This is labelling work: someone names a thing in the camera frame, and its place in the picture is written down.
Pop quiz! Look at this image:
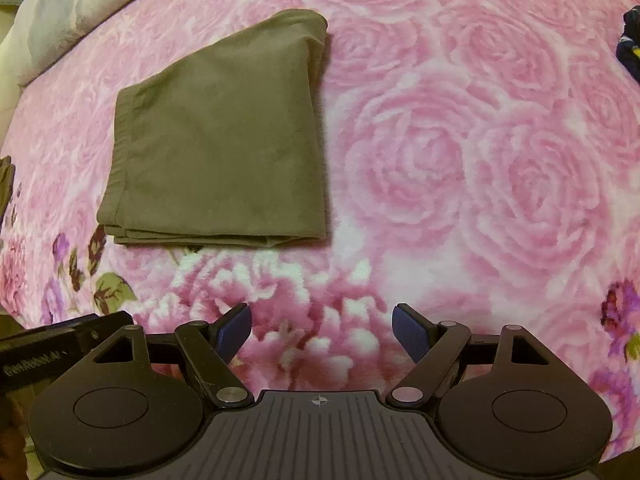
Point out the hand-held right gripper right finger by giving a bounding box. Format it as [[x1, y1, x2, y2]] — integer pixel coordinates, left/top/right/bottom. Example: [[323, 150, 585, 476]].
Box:
[[387, 303, 556, 407]]

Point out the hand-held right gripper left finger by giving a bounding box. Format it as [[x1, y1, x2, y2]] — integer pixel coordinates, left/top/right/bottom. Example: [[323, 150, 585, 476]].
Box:
[[90, 303, 253, 408]]

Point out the olive green garment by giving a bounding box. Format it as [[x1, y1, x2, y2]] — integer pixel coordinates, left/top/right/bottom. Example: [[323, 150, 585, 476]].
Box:
[[96, 9, 331, 251]]

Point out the dark olive cloth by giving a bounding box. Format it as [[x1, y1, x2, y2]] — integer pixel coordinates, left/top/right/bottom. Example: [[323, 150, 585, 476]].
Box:
[[0, 156, 16, 226]]

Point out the pink floral blanket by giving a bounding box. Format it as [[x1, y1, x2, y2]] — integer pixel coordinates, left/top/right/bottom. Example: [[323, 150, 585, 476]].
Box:
[[0, 0, 640, 463]]

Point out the beige grey folded quilt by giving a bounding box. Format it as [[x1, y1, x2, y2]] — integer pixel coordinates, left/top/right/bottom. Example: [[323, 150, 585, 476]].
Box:
[[0, 0, 206, 87]]

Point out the navy printed garment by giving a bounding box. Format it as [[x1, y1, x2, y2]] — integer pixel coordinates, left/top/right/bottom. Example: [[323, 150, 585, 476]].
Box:
[[616, 6, 640, 83]]

